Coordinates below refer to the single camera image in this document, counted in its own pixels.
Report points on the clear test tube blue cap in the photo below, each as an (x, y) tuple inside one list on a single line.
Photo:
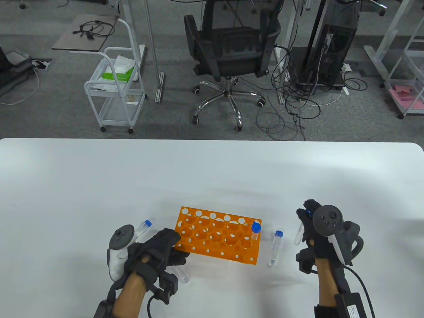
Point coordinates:
[(274, 251), (298, 237), (183, 276), (255, 228), (143, 228)]

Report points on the black labelled sensor box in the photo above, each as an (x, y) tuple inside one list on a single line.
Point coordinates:
[(103, 310), (352, 306)]

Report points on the white plastic bag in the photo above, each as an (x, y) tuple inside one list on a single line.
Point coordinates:
[(124, 63)]

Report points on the black and white tracking controller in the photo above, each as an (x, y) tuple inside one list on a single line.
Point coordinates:
[(122, 236), (328, 220)]

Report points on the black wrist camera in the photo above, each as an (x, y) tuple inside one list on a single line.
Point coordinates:
[(170, 283), (303, 261)]

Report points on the black castor wheel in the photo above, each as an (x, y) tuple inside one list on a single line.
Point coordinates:
[(22, 5)]

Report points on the black equipment base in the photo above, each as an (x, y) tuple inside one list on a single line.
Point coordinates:
[(10, 71)]

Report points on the person's left forearm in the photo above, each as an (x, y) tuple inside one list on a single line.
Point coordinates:
[(131, 296)]

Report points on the person's right hand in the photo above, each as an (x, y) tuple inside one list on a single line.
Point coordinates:
[(309, 232)]

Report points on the green packet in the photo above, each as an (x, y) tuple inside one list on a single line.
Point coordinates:
[(114, 77)]

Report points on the black chair base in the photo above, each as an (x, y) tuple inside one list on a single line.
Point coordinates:
[(382, 12)]

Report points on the white power plug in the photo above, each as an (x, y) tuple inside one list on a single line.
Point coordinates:
[(346, 67)]

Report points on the person's right forearm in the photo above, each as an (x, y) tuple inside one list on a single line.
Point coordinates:
[(326, 285)]

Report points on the white desk frame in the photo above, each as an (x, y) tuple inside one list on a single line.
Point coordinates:
[(377, 54)]

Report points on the black computer tower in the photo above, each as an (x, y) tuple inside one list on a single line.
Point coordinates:
[(331, 49)]

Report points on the orange test tube rack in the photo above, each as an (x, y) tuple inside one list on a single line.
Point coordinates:
[(215, 251)]

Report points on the person's left hand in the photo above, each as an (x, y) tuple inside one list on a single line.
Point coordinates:
[(155, 248)]

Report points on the black office chair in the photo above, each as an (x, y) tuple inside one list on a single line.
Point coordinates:
[(232, 49)]

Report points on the white shelf trolley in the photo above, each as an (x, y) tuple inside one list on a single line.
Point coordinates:
[(400, 116)]

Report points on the pink paper sheet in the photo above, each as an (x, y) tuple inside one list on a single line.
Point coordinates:
[(405, 97)]

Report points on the grey metal desk leg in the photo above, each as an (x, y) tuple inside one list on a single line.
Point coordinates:
[(153, 49), (291, 29)]

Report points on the floor power outlet box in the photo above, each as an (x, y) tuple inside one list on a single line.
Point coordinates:
[(41, 64)]

